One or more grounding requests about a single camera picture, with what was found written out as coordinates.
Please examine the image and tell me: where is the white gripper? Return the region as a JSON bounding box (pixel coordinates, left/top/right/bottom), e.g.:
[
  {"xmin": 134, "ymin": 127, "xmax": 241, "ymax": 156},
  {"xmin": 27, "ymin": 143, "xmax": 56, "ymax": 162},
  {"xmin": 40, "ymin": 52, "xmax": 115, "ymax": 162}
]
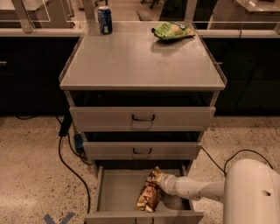
[{"xmin": 153, "ymin": 173, "xmax": 187, "ymax": 196}]

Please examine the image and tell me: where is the brown chip bag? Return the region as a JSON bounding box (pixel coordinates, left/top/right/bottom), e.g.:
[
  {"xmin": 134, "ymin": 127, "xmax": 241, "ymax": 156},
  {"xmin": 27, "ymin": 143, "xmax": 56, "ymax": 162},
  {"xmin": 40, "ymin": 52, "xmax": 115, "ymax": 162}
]
[{"xmin": 135, "ymin": 167, "xmax": 163, "ymax": 213}]

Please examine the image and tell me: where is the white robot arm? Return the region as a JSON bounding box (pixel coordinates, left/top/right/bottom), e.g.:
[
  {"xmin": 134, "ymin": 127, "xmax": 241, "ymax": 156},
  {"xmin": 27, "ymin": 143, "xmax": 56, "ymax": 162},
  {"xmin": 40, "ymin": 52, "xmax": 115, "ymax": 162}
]
[{"xmin": 154, "ymin": 159, "xmax": 280, "ymax": 224}]

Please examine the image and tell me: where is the grey middle drawer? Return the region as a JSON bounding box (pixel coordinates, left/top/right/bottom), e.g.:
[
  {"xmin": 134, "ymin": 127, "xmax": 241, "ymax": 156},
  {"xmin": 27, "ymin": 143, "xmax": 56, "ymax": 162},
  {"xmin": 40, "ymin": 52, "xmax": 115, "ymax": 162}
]
[{"xmin": 83, "ymin": 142, "xmax": 201, "ymax": 160}]

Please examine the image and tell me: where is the grey drawer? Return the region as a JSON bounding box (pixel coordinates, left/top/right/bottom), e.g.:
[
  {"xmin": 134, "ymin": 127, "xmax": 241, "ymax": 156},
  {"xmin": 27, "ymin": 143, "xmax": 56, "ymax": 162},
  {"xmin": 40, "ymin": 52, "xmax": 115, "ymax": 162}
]
[
  {"xmin": 83, "ymin": 142, "xmax": 201, "ymax": 160},
  {"xmin": 85, "ymin": 165, "xmax": 204, "ymax": 224},
  {"xmin": 70, "ymin": 107, "xmax": 215, "ymax": 131}
]

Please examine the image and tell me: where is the grey bottom drawer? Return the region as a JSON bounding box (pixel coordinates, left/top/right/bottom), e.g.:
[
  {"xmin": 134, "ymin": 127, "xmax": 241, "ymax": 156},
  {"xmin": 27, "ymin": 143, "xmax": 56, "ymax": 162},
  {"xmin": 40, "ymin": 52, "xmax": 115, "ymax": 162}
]
[{"xmin": 85, "ymin": 165, "xmax": 204, "ymax": 224}]

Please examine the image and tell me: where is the grey drawer cabinet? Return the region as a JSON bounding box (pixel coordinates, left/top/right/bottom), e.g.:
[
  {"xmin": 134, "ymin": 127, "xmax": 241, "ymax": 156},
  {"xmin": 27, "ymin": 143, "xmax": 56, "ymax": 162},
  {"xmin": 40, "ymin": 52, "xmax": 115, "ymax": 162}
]
[{"xmin": 59, "ymin": 20, "xmax": 228, "ymax": 176}]

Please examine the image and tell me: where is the grey top drawer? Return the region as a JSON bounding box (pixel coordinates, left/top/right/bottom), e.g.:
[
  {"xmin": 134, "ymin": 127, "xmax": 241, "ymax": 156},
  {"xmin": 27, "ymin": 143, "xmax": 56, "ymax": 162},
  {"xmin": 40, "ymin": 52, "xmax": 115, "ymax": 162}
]
[{"xmin": 70, "ymin": 107, "xmax": 215, "ymax": 131}]

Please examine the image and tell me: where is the green chip bag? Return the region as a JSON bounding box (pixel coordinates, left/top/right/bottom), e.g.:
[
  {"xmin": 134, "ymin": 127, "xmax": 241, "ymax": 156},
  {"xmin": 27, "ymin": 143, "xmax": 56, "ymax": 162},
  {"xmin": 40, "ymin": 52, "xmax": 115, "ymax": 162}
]
[{"xmin": 151, "ymin": 22, "xmax": 195, "ymax": 40}]

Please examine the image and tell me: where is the blue box on floor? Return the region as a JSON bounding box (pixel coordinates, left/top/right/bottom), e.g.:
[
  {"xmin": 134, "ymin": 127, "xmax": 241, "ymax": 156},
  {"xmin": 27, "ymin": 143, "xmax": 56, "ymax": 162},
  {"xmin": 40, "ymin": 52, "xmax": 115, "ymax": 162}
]
[{"xmin": 73, "ymin": 134, "xmax": 83, "ymax": 152}]

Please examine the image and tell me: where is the black power plug block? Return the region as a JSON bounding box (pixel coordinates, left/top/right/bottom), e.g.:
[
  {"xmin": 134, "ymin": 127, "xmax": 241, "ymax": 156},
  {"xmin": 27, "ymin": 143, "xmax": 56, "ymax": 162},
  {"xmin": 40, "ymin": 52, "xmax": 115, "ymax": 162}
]
[{"xmin": 59, "ymin": 112, "xmax": 73, "ymax": 137}]

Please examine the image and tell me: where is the blue soda can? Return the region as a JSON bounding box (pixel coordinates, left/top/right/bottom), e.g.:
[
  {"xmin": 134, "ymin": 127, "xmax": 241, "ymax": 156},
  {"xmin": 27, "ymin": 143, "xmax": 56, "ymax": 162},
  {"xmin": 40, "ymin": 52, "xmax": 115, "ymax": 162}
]
[{"xmin": 98, "ymin": 6, "xmax": 113, "ymax": 34}]

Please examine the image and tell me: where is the black floor cable right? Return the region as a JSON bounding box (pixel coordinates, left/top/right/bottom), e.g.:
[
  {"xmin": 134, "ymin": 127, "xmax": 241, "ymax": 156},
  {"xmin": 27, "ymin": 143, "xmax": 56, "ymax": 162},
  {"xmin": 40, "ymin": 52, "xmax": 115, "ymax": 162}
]
[{"xmin": 200, "ymin": 146, "xmax": 274, "ymax": 178}]

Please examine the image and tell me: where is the black floor cable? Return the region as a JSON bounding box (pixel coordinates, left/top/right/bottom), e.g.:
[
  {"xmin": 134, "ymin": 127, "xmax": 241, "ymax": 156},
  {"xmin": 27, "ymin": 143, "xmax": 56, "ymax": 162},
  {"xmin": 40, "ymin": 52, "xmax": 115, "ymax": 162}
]
[
  {"xmin": 57, "ymin": 115, "xmax": 92, "ymax": 214},
  {"xmin": 200, "ymin": 146, "xmax": 274, "ymax": 178}
]

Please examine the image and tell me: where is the black floor cable left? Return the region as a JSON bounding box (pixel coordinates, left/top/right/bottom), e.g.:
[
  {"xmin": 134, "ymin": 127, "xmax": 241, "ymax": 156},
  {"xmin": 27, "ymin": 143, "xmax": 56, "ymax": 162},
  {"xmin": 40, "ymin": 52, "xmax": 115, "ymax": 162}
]
[{"xmin": 57, "ymin": 115, "xmax": 92, "ymax": 214}]

